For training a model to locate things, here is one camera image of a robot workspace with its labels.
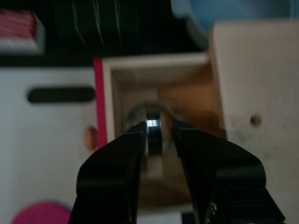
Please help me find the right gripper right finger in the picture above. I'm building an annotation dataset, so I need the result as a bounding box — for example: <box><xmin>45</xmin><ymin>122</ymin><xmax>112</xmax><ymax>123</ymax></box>
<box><xmin>170</xmin><ymin>117</ymin><xmax>286</xmax><ymax>224</ymax></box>

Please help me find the pink dough disc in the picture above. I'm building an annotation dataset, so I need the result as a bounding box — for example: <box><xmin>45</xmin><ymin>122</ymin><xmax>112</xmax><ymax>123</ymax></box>
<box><xmin>10</xmin><ymin>201</ymin><xmax>73</xmax><ymax>224</ymax></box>

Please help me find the pink white sponge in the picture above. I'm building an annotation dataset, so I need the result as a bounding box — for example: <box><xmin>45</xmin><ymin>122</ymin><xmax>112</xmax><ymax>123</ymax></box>
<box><xmin>0</xmin><ymin>9</ymin><xmax>46</xmax><ymax>56</ymax></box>

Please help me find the blue-grey bowl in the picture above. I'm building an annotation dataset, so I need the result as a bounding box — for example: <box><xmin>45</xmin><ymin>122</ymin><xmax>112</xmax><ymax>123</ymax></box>
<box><xmin>169</xmin><ymin>0</ymin><xmax>299</xmax><ymax>51</ymax></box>

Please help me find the wooden drawer with red front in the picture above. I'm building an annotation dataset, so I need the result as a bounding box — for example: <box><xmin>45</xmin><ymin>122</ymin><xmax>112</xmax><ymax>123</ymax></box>
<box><xmin>82</xmin><ymin>52</ymin><xmax>229</xmax><ymax>214</ymax></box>

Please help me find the dark green striped block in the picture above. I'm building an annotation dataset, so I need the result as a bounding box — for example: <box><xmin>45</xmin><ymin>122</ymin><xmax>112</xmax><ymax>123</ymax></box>
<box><xmin>50</xmin><ymin>0</ymin><xmax>141</xmax><ymax>51</ymax></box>

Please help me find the white cutting board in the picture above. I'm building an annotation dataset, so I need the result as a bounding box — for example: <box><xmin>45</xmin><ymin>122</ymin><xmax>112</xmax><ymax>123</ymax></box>
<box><xmin>0</xmin><ymin>66</ymin><xmax>102</xmax><ymax>224</ymax></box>

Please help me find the wooden drawer cabinet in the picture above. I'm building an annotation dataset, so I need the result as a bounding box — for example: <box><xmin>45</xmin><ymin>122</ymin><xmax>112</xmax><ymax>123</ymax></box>
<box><xmin>208</xmin><ymin>20</ymin><xmax>299</xmax><ymax>224</ymax></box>

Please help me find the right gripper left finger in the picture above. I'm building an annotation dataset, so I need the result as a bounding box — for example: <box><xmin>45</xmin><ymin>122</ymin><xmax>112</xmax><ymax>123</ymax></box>
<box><xmin>68</xmin><ymin>119</ymin><xmax>149</xmax><ymax>224</ymax></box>

